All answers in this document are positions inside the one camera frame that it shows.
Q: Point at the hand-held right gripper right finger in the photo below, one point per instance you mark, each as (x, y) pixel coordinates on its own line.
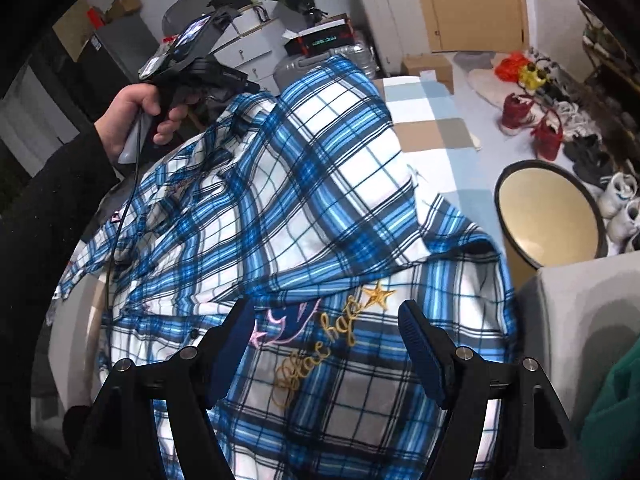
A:
(422, 355)

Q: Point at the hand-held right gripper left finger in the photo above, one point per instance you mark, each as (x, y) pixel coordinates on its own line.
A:
(235, 345)

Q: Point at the blue plaid shirt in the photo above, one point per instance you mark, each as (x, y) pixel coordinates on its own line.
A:
(310, 200)

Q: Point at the person's left forearm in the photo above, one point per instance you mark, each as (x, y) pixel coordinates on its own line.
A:
(40, 220)

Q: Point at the person's left hand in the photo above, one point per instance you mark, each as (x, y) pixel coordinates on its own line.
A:
(117, 120)

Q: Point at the white drawer cabinet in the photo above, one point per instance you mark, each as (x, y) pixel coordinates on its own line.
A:
(255, 40)

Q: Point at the grey chair back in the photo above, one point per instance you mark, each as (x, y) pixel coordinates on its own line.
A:
(187, 10)

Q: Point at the grey cabinet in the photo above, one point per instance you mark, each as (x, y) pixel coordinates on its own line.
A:
(125, 50)

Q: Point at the silver suitcase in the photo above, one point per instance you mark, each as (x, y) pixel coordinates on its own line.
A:
(295, 72)

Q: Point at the wrapped flower bouquet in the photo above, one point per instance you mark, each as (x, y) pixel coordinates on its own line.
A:
(295, 0)

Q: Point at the black and red box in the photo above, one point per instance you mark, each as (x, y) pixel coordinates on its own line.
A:
(320, 37)

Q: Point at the open cardboard boxes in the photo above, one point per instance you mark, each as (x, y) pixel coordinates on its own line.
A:
(85, 20)

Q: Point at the grey sofa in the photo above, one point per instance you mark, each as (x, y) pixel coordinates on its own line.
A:
(570, 320)

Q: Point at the white wardrobe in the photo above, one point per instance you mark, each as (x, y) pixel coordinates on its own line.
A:
(375, 5)

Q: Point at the beige trash bin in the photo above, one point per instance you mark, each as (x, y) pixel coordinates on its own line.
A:
(545, 210)

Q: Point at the green cloth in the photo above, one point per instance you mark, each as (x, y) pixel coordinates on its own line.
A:
(617, 400)

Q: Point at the small cardboard box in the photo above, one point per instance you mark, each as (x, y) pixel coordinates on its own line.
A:
(427, 70)

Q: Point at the checked bed cover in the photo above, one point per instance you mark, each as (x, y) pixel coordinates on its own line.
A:
(430, 125)

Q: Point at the white sneaker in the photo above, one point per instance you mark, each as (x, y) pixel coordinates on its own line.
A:
(625, 225)
(617, 192)

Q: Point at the red shoe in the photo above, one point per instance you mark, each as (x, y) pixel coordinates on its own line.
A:
(517, 112)
(547, 135)

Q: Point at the black shoes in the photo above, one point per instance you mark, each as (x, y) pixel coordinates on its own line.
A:
(587, 157)

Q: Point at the beige floor mat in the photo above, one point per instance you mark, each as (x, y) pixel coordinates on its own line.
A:
(487, 85)

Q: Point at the wooden door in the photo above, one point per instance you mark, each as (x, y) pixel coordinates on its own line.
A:
(475, 0)

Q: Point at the yellow shoes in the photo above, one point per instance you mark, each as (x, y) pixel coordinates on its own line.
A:
(531, 75)

